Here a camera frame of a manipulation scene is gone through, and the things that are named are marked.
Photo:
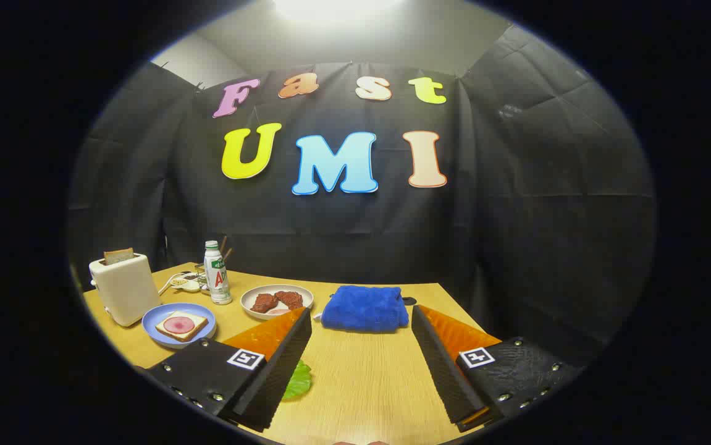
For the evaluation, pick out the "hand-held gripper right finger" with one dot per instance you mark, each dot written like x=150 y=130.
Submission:
x=441 y=364

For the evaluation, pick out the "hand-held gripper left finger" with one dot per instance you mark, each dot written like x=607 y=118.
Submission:
x=281 y=364

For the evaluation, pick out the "green lettuce leaf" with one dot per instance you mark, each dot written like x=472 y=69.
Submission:
x=299 y=382

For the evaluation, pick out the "plain toast bread slice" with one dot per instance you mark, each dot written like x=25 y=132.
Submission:
x=118 y=256

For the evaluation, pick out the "pink ham slice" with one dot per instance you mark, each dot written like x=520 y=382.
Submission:
x=278 y=312

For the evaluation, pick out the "brown meat piece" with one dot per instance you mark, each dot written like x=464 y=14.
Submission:
x=290 y=299
x=264 y=303

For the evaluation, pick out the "beige plate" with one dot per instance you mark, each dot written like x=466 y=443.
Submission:
x=255 y=289

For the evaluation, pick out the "bread slice under ham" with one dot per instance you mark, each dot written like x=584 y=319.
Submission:
x=197 y=322

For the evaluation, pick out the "blue folded towel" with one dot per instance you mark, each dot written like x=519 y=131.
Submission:
x=364 y=309

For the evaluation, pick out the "white milk bottle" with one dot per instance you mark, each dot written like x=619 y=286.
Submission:
x=218 y=278

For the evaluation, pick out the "round ham slice on bread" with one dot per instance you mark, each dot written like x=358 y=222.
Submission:
x=180 y=324

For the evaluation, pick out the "white divided bean dish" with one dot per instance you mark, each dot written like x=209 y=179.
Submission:
x=185 y=284

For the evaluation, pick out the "brown wooden sticks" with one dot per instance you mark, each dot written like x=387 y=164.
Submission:
x=223 y=244

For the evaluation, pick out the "blue plate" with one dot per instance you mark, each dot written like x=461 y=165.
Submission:
x=154 y=320

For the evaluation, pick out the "black backdrop cloth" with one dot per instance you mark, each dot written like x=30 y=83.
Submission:
x=330 y=228

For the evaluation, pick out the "white toaster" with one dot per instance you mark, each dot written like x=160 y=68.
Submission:
x=126 y=290

